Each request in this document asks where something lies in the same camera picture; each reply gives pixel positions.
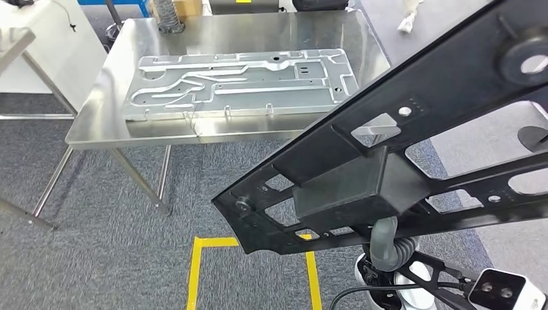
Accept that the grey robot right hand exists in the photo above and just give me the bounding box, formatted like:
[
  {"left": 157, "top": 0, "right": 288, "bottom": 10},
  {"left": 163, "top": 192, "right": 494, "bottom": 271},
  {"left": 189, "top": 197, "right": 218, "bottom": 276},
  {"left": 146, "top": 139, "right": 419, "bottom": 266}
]
[{"left": 368, "top": 216, "right": 402, "bottom": 273}]

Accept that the black plastic bracket part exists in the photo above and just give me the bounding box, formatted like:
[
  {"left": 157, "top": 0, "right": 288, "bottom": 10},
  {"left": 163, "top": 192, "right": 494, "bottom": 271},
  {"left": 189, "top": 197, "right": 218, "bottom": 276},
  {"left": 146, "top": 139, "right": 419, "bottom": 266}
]
[{"left": 211, "top": 0, "right": 548, "bottom": 256}]

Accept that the steel workbench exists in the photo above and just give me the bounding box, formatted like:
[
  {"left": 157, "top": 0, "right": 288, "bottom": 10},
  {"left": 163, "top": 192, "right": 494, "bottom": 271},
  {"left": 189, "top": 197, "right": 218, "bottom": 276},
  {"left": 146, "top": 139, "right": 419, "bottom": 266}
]
[{"left": 32, "top": 9, "right": 392, "bottom": 217}]

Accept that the black round floor base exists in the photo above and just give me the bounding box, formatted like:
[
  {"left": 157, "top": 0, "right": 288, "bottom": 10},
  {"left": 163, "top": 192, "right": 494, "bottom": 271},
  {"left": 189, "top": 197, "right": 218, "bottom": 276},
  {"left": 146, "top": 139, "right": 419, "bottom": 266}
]
[{"left": 517, "top": 126, "right": 548, "bottom": 152}]

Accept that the stamped metal panel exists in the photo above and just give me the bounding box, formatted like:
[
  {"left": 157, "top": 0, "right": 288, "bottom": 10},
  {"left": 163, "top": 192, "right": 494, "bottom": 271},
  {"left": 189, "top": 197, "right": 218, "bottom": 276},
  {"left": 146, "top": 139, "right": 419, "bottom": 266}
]
[{"left": 124, "top": 48, "right": 361, "bottom": 123}]

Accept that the white crumpled rag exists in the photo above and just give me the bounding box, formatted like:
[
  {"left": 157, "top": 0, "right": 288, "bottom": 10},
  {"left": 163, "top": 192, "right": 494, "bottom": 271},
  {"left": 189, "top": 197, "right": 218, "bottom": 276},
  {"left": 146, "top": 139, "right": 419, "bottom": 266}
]
[{"left": 397, "top": 0, "right": 424, "bottom": 34}]

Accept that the black bag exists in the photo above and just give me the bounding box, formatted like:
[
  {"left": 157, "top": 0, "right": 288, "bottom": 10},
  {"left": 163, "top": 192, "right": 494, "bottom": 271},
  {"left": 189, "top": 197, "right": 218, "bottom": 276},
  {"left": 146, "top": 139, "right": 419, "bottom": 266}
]
[{"left": 293, "top": 0, "right": 350, "bottom": 12}]

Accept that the dark machine with yellow label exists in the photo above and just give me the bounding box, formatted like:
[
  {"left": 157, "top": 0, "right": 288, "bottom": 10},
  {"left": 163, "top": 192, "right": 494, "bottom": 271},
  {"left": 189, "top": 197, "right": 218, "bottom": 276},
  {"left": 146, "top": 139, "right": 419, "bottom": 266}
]
[{"left": 208, "top": 0, "right": 281, "bottom": 15}]

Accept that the cardboard box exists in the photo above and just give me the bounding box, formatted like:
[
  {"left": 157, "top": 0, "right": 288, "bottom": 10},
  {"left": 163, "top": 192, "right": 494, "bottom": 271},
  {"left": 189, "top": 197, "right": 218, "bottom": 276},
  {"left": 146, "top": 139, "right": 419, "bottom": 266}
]
[{"left": 173, "top": 0, "right": 203, "bottom": 18}]

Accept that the black pole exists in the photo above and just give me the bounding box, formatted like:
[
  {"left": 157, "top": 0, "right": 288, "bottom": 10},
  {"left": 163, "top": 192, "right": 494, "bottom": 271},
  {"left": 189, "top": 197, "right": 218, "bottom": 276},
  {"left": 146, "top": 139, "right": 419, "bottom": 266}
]
[{"left": 105, "top": 0, "right": 125, "bottom": 41}]

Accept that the white cabinet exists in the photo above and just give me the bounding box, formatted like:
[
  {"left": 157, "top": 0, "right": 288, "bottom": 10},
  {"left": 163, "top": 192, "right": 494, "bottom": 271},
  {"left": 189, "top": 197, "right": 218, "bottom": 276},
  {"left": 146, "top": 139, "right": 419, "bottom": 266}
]
[{"left": 0, "top": 0, "right": 108, "bottom": 121}]

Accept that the black camera cable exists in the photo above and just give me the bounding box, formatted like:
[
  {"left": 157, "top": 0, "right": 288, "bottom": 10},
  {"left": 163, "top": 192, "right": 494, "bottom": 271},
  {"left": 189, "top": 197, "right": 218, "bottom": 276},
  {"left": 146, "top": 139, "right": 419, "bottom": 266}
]
[{"left": 328, "top": 282, "right": 467, "bottom": 310}]

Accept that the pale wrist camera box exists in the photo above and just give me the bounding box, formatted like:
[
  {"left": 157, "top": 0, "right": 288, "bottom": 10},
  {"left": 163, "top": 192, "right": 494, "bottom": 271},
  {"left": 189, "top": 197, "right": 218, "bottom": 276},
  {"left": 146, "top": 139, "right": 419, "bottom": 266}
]
[{"left": 467, "top": 268, "right": 547, "bottom": 310}]

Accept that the thin wire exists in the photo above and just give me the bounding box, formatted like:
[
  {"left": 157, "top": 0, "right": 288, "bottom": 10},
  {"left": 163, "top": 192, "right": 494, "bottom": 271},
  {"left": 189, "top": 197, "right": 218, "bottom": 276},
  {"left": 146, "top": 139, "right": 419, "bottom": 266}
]
[{"left": 184, "top": 105, "right": 202, "bottom": 138}]

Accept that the grey flexible duct hose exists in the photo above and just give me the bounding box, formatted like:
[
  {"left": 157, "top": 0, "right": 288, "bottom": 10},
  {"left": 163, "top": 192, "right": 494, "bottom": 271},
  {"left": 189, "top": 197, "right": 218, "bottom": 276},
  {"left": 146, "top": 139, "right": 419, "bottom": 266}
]
[{"left": 152, "top": 0, "right": 185, "bottom": 34}]

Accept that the blue metal frame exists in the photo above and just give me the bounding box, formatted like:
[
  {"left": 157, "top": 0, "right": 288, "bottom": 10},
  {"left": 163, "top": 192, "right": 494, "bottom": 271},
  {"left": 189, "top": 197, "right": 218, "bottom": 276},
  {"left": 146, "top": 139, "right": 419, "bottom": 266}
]
[{"left": 78, "top": 0, "right": 151, "bottom": 18}]

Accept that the thin black cable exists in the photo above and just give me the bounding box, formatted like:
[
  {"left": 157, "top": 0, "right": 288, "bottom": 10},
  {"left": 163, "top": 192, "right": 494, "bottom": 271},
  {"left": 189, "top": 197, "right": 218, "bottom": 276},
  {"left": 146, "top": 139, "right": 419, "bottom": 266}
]
[{"left": 51, "top": 0, "right": 77, "bottom": 33}]

